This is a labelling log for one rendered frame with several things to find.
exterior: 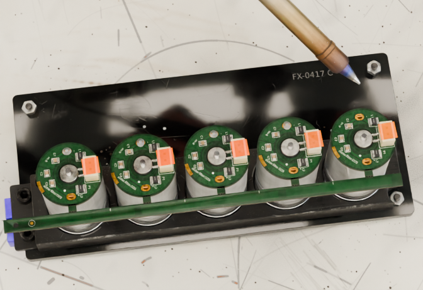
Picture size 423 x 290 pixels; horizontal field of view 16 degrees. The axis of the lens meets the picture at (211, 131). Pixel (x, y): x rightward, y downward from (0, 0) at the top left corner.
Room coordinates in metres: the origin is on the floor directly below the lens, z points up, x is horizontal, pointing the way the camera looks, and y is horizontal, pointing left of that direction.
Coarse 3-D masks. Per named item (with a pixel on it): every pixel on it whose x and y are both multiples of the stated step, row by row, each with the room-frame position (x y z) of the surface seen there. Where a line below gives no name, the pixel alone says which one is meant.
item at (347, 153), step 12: (360, 108) 0.19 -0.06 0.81; (336, 120) 0.18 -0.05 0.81; (348, 120) 0.18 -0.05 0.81; (360, 120) 0.18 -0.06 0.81; (372, 120) 0.18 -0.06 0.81; (384, 120) 0.18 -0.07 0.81; (336, 132) 0.18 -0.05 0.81; (348, 132) 0.18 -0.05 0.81; (372, 132) 0.18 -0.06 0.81; (336, 144) 0.17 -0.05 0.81; (348, 144) 0.17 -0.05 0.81; (336, 156) 0.17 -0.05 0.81; (348, 156) 0.17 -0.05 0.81; (360, 156) 0.17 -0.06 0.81; (372, 156) 0.17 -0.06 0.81; (384, 156) 0.17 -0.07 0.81; (360, 168) 0.17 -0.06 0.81; (372, 168) 0.17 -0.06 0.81
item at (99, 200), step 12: (72, 168) 0.17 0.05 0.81; (60, 180) 0.16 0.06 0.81; (72, 180) 0.16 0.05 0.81; (96, 192) 0.16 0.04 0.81; (48, 204) 0.15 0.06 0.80; (84, 204) 0.15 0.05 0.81; (96, 204) 0.16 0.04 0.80; (108, 204) 0.16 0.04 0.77; (60, 228) 0.15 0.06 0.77; (72, 228) 0.15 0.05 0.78; (84, 228) 0.15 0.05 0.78; (96, 228) 0.15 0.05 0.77
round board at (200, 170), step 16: (208, 128) 0.18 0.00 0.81; (224, 128) 0.18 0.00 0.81; (192, 144) 0.17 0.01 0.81; (208, 144) 0.17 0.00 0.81; (224, 144) 0.17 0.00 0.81; (192, 160) 0.17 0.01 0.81; (192, 176) 0.16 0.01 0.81; (208, 176) 0.16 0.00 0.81; (224, 176) 0.16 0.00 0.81; (240, 176) 0.16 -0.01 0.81
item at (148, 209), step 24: (240, 192) 0.16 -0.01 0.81; (264, 192) 0.16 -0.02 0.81; (288, 192) 0.16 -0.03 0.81; (312, 192) 0.16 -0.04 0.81; (336, 192) 0.16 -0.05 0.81; (48, 216) 0.15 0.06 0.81; (72, 216) 0.15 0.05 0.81; (96, 216) 0.15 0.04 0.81; (120, 216) 0.15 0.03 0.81; (144, 216) 0.15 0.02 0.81
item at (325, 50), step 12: (264, 0) 0.22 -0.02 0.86; (276, 0) 0.22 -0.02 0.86; (288, 0) 0.22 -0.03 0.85; (276, 12) 0.21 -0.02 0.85; (288, 12) 0.21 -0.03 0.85; (300, 12) 0.21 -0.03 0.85; (288, 24) 0.21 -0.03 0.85; (300, 24) 0.21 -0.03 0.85; (312, 24) 0.21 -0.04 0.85; (300, 36) 0.20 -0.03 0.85; (312, 36) 0.20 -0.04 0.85; (324, 36) 0.21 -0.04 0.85; (312, 48) 0.20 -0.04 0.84; (324, 48) 0.20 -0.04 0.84; (336, 48) 0.20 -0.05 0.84; (324, 60) 0.20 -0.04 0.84; (336, 60) 0.20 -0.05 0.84; (348, 60) 0.20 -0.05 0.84; (336, 72) 0.19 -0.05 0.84
